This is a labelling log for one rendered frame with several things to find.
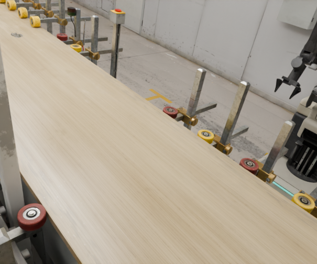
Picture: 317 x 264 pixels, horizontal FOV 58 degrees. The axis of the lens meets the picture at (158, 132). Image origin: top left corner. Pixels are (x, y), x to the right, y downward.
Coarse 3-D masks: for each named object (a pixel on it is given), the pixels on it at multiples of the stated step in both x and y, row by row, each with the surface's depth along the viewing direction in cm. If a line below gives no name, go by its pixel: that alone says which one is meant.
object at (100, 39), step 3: (105, 36) 250; (69, 39) 229; (81, 39) 234; (84, 39) 235; (87, 39) 237; (90, 39) 239; (99, 39) 244; (102, 39) 247; (105, 39) 249; (66, 42) 226; (69, 42) 228; (72, 42) 229; (84, 42) 237; (87, 42) 238
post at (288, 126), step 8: (288, 120) 118; (288, 128) 118; (280, 136) 121; (288, 136) 121; (280, 144) 122; (272, 152) 126; (280, 152) 126; (272, 160) 127; (264, 168) 132; (272, 168) 132
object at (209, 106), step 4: (204, 104) 175; (208, 104) 176; (212, 104) 177; (216, 104) 179; (196, 108) 169; (200, 108) 170; (204, 108) 172; (208, 108) 175; (196, 112) 168; (200, 112) 171; (180, 116) 158; (176, 120) 158
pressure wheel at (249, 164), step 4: (244, 160) 125; (248, 160) 125; (252, 160) 125; (240, 164) 123; (244, 164) 122; (248, 164) 123; (252, 164) 124; (256, 164) 123; (248, 168) 120; (252, 168) 121; (256, 168) 121; (252, 172) 121
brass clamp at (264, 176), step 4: (256, 160) 138; (260, 164) 136; (260, 168) 133; (260, 172) 133; (264, 172) 132; (272, 172) 132; (256, 176) 135; (260, 176) 134; (264, 176) 132; (268, 176) 131; (272, 176) 130; (276, 176) 133; (264, 180) 133; (268, 180) 130; (272, 180) 132
